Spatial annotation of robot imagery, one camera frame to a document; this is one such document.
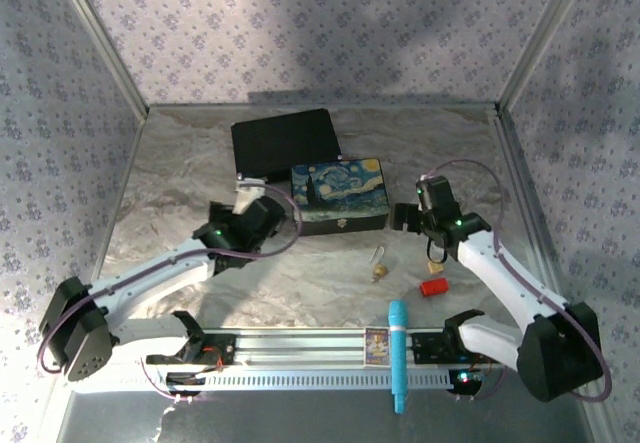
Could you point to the brass padlock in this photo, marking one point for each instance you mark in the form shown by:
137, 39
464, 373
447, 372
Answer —
381, 267

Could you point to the starry night painted box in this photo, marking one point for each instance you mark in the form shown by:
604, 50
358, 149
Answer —
340, 193

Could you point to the black case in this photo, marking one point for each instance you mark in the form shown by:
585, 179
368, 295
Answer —
282, 140

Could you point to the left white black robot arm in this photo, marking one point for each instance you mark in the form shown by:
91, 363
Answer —
150, 273

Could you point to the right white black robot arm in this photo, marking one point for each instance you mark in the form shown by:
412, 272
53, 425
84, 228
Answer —
500, 273

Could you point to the tan wooden block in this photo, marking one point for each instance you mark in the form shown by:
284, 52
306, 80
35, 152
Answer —
435, 267

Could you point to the red toy block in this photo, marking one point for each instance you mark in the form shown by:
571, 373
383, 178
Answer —
434, 288

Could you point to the teal marker pen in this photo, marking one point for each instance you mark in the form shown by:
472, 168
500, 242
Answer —
398, 343

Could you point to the aluminium side rail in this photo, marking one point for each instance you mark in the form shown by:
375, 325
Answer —
107, 223
530, 218

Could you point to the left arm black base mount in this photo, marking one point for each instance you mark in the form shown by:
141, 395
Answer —
220, 350

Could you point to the small card on rail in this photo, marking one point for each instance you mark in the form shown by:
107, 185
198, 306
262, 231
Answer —
377, 347

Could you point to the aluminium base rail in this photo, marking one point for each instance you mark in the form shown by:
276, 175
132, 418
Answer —
300, 345

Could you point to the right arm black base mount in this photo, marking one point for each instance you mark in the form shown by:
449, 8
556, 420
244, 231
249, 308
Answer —
430, 348

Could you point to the aluminium corner post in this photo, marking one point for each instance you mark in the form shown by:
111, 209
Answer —
100, 38
540, 38

